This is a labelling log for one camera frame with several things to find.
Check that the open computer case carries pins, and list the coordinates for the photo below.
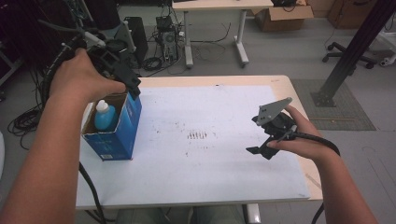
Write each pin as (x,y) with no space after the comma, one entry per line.
(168,39)

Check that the white table mat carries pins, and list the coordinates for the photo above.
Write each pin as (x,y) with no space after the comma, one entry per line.
(193,174)

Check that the open cardboard box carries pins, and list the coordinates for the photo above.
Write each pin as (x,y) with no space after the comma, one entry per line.
(281,20)

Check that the black office chair base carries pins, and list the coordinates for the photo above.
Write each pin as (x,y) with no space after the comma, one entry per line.
(350,56)

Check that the person's right hand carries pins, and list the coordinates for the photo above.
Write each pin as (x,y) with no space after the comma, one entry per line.
(306,140)

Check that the black computer tower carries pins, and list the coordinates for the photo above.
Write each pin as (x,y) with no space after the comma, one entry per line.
(140,34)

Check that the grey floor mat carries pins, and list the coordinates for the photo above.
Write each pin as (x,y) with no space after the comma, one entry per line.
(342,112)

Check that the dark curtain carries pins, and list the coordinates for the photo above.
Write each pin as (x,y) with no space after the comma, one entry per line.
(28,31)

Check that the white-legged background table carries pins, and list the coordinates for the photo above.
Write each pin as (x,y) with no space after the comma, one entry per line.
(218,4)

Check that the blue cardboard box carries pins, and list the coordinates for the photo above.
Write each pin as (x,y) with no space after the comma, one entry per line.
(123,137)

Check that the person's left hand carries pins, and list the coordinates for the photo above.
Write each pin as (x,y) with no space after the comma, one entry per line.
(81,81)

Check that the light wooden table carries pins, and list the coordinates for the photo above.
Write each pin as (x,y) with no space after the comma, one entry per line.
(280,82)

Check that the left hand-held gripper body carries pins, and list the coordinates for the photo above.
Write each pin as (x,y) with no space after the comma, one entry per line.
(113,60)

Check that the blue bottle with white cap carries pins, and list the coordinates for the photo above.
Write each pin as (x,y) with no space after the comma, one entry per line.
(104,119)

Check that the closed cardboard box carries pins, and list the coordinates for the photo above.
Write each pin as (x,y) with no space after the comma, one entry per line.
(348,14)

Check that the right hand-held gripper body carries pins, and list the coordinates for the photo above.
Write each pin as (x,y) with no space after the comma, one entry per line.
(275,124)

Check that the black metal beam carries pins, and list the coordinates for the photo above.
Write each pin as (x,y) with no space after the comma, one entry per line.
(351,53)

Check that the clear plastic strip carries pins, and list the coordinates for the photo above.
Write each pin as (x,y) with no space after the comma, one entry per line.
(313,181)

